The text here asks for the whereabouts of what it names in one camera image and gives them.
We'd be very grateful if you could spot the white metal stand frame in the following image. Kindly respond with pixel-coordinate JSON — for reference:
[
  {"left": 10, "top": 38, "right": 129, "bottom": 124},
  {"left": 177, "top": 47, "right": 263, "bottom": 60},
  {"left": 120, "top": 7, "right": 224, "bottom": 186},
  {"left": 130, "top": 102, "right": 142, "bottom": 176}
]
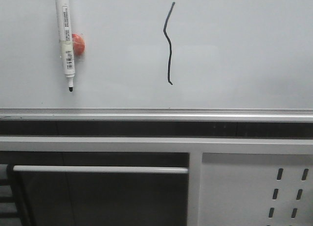
[{"left": 0, "top": 136, "right": 313, "bottom": 226}]

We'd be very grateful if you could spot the whiteboard with aluminium frame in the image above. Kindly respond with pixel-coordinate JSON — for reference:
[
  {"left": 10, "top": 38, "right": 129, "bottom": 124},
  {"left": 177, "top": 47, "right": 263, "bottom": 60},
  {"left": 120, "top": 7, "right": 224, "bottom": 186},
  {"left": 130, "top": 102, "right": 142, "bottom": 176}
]
[{"left": 0, "top": 0, "right": 313, "bottom": 122}]

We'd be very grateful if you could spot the white perforated metal panel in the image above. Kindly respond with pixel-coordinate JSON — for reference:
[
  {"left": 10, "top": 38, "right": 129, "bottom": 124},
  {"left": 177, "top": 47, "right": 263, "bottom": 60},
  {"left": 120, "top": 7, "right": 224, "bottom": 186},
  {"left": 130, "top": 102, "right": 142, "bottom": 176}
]
[{"left": 199, "top": 153, "right": 313, "bottom": 226}]

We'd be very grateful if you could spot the white horizontal rod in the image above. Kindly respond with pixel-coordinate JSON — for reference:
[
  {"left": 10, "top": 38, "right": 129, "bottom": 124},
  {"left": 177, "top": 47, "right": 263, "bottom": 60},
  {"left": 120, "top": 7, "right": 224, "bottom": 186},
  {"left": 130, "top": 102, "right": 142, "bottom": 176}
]
[{"left": 13, "top": 165, "right": 189, "bottom": 174}]

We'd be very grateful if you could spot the white whiteboard marker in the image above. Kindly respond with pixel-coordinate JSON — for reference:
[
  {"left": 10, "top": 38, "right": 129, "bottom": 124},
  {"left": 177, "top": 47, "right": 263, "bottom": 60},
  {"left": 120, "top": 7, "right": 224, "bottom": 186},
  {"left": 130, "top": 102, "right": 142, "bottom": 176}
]
[{"left": 55, "top": 0, "right": 75, "bottom": 92}]

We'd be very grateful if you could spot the red round magnet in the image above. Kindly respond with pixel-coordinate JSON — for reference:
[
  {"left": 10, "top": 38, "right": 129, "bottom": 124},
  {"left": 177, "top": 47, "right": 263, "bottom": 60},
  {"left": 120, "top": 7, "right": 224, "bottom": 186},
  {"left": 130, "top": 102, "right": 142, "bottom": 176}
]
[{"left": 72, "top": 34, "right": 85, "bottom": 56}]

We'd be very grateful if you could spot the black drawn marker line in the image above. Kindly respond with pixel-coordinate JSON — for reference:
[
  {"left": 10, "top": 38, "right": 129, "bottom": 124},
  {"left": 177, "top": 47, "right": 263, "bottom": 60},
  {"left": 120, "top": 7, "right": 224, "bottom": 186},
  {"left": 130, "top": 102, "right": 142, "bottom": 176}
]
[{"left": 163, "top": 1, "right": 176, "bottom": 86}]

